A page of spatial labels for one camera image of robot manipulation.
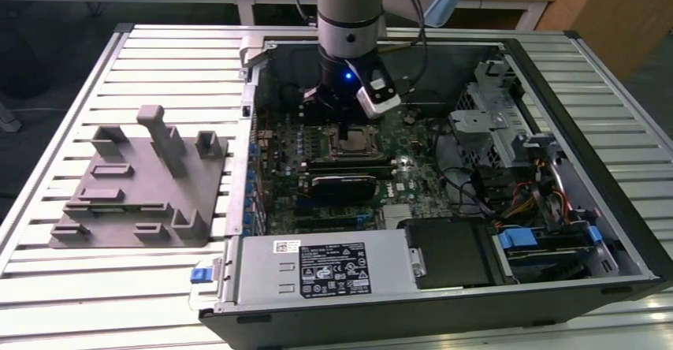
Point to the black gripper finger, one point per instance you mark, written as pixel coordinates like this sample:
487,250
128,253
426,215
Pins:
345,133

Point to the silver CPU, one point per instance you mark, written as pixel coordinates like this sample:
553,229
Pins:
359,141

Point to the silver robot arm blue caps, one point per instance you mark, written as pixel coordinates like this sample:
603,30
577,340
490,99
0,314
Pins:
346,11

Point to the CPU socket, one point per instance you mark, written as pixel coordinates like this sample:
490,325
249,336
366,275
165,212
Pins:
330,153

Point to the black RAM slot bank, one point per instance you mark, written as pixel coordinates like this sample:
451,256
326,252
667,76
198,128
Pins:
346,168
314,119

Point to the small graphics card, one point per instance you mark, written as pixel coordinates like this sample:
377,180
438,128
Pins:
341,188

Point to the blue board connector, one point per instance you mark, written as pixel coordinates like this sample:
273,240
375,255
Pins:
361,220

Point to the silver chipset heat sink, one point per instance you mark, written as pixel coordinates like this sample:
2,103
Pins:
397,213

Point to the green motherboard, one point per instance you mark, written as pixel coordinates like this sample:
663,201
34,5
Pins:
419,204

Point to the black expansion slot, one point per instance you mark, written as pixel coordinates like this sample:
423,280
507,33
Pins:
319,224

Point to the metal drive cage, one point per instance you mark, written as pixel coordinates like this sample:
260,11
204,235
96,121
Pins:
473,125

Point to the grey parts rack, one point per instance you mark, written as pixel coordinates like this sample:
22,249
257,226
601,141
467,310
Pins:
146,176

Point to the grey power supply unit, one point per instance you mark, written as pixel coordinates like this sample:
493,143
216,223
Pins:
262,275

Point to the blue disk carrier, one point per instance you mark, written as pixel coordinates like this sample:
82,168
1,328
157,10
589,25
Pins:
511,239

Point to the blue case latch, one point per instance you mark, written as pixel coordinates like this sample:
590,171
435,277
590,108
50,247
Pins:
197,275

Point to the green RAM stick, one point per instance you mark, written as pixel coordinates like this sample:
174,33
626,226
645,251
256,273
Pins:
112,207

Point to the black open PC case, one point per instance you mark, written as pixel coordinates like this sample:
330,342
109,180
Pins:
367,322

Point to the blue release tab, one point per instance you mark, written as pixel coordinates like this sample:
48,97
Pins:
593,235

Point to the wooden cabinet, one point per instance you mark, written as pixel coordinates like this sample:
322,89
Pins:
619,11

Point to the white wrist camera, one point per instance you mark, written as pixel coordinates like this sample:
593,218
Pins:
381,97

